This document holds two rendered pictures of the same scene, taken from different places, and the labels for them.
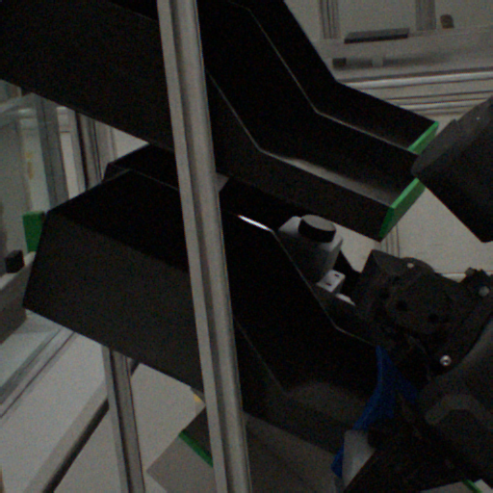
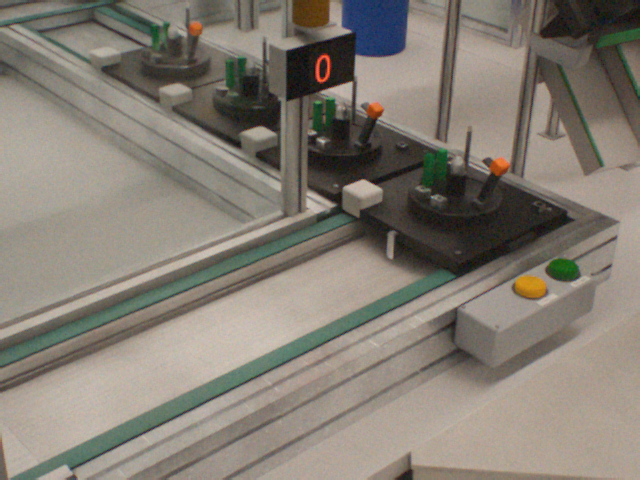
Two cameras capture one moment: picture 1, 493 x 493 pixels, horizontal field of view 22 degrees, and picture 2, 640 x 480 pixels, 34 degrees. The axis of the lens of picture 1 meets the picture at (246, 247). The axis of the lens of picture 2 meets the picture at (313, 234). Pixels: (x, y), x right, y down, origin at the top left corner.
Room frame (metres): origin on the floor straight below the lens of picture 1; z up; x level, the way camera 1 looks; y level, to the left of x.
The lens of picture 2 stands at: (-0.66, -0.65, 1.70)
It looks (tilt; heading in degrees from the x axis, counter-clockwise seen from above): 30 degrees down; 38
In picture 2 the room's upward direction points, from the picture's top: 1 degrees clockwise
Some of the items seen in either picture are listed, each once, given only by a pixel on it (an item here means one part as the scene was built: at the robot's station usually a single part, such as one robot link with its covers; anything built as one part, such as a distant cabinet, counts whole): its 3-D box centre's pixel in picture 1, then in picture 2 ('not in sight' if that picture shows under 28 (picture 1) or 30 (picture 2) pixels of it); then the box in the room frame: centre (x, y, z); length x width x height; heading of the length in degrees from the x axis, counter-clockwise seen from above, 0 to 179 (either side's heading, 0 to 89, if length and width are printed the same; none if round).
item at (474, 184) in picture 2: not in sight; (454, 198); (0.55, 0.02, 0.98); 0.14 x 0.14 x 0.02
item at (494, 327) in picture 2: not in sight; (527, 308); (0.43, -0.17, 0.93); 0.21 x 0.07 x 0.06; 169
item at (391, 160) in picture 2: not in sight; (341, 123); (0.60, 0.27, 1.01); 0.24 x 0.24 x 0.13; 79
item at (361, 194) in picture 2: not in sight; (361, 199); (0.48, 0.14, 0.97); 0.05 x 0.05 x 0.04; 79
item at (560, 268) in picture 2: not in sight; (562, 271); (0.50, -0.19, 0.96); 0.04 x 0.04 x 0.02
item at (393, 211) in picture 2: not in sight; (453, 209); (0.55, 0.02, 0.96); 0.24 x 0.24 x 0.02; 79
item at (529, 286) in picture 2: not in sight; (530, 289); (0.43, -0.17, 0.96); 0.04 x 0.04 x 0.02
